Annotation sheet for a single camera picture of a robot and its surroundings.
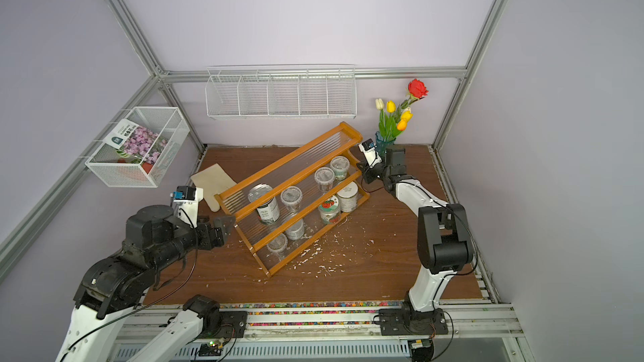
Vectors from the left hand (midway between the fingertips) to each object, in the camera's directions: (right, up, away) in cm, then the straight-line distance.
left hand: (221, 220), depth 64 cm
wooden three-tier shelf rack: (+12, +1, +15) cm, 19 cm away
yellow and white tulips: (+53, +32, +33) cm, 70 cm away
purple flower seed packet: (-30, +21, +10) cm, 38 cm away
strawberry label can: (+28, -2, +24) cm, 37 cm away
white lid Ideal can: (+34, +3, +27) cm, 44 cm away
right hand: (+40, +17, +31) cm, 53 cm away
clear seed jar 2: (+26, +11, +20) cm, 34 cm away
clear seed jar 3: (+31, +15, +23) cm, 41 cm away
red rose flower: (+59, +42, +25) cm, 76 cm away
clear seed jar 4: (+11, -13, +19) cm, 25 cm away
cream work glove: (-25, +8, +46) cm, 53 cm away
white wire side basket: (-38, +13, +12) cm, 42 cm away
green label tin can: (+10, 0, +9) cm, 14 cm away
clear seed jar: (+15, +4, +15) cm, 22 cm away
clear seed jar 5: (+16, -9, +23) cm, 29 cm away
